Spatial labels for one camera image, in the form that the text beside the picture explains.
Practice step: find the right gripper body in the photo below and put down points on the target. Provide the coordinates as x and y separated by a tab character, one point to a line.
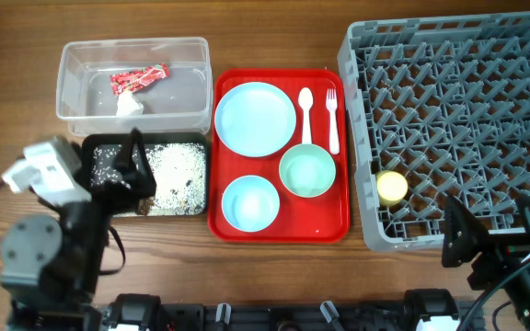
501	257

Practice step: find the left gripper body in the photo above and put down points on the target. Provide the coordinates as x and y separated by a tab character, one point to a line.
109	194

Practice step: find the rice and brown food waste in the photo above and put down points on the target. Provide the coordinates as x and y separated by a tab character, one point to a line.
179	170

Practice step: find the white napkin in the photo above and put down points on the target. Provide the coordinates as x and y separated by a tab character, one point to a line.
128	105

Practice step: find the red snack wrapper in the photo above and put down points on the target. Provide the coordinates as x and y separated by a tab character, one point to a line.
139	79

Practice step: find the yellow plastic cup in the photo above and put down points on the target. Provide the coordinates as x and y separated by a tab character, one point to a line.
391	187

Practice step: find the small light blue bowl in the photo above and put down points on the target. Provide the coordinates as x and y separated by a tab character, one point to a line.
250	204

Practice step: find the large light blue plate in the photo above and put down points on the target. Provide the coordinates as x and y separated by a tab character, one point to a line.
255	119

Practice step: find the mint green bowl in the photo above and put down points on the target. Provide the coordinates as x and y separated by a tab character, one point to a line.
307	170

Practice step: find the white plastic spoon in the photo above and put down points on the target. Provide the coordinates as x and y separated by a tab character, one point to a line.
305	102

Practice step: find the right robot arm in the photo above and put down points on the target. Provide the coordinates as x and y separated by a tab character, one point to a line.
517	287

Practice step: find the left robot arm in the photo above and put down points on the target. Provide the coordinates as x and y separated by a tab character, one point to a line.
51	265

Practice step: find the grey dishwasher rack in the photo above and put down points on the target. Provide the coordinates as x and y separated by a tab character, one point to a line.
444	101

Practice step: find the black plastic tray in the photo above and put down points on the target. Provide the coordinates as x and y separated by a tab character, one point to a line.
92	141

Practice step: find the clear plastic bin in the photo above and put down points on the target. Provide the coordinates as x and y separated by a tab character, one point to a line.
182	101

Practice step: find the red serving tray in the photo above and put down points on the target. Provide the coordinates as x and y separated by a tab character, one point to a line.
323	219

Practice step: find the white plastic fork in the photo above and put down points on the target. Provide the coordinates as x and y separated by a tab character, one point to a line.
332	106

